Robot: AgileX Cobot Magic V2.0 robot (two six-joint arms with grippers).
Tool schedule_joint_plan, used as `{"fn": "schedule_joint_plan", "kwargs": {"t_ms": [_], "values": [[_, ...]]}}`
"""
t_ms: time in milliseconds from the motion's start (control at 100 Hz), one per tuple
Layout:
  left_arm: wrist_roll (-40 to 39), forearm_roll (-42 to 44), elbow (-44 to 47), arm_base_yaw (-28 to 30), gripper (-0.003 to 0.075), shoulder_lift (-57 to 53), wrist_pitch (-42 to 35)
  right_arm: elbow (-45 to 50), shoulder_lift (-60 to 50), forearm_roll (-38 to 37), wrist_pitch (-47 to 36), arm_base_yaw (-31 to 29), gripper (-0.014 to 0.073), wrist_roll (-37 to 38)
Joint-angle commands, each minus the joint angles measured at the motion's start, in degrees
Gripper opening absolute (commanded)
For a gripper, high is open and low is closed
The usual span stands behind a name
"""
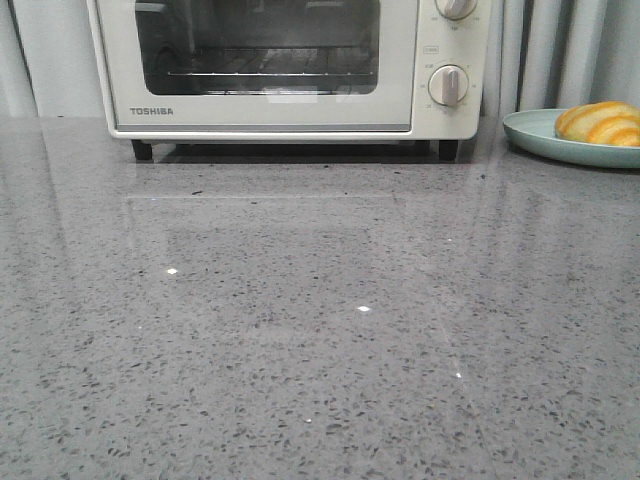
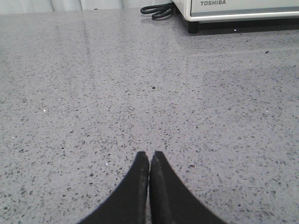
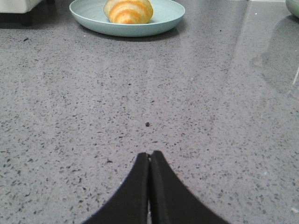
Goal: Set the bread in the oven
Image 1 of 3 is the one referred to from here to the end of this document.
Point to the oven glass door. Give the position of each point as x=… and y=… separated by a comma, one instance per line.
x=140, y=38

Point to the golden croissant bread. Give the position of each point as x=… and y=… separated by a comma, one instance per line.
x=613, y=123

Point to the lower oven control knob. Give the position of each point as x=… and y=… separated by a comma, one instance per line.
x=448, y=85

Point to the oven control knob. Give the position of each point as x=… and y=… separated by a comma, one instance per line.
x=455, y=10
x=448, y=85

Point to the white Toshiba toaster oven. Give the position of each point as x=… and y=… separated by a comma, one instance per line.
x=439, y=42

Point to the upper oven control knob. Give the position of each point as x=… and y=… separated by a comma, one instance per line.
x=455, y=10

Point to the teal green plate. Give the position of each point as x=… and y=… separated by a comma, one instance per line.
x=534, y=131

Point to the metal wire oven rack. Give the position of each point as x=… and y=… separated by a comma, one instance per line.
x=256, y=71

